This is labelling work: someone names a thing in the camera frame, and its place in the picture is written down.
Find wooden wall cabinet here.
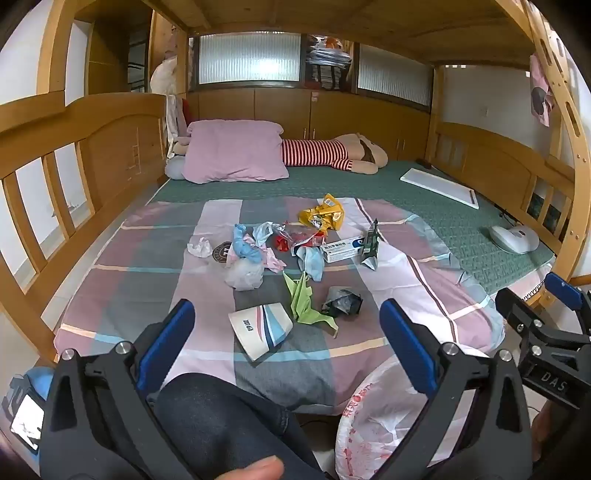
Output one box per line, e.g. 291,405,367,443
187,87,435,162

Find striped paper cup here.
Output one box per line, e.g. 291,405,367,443
228,302,294,363

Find clear plastic bag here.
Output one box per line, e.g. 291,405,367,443
225,257,265,291

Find pink pillow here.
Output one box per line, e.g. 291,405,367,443
181,120,291,184

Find person's left hand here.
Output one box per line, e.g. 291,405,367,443
217,456,284,480

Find white and blue ointment box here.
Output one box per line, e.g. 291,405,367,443
321,235,365,264

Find pink hanging cloth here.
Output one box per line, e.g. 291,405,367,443
529,53,555,127

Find green snack bag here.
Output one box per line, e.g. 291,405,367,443
360,218,383,271

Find red snack wrapper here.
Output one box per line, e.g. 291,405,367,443
272,228,324,252

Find foil wrapper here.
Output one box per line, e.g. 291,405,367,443
322,286,364,318

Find plaid blanket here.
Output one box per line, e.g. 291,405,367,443
54,196,506,409

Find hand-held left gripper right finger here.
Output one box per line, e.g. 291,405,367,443
379,298,534,480

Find wooden bunk bed frame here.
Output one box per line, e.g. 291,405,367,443
0,0,591,370

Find striped plush doll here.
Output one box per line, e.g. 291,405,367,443
281,134,389,176

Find green mattress pad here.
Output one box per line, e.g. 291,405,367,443
145,159,555,296

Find white board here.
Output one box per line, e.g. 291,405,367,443
399,167,478,208

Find frosted glass window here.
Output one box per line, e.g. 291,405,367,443
358,44,435,109
198,32,302,86

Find stack of folded items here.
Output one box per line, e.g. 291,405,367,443
305,34,355,90

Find white computer mouse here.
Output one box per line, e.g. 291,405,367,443
488,224,540,254

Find hanging light cloth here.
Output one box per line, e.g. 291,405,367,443
164,95,185,148

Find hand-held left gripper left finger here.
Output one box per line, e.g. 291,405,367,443
39,299,197,480

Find white plastic bag red print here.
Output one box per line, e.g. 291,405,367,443
335,355,476,480

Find yellow snack bag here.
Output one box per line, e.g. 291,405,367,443
298,194,346,232

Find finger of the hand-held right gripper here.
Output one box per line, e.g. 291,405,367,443
495,286,546,346
544,271,591,333

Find green paper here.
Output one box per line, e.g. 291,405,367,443
283,271,340,334

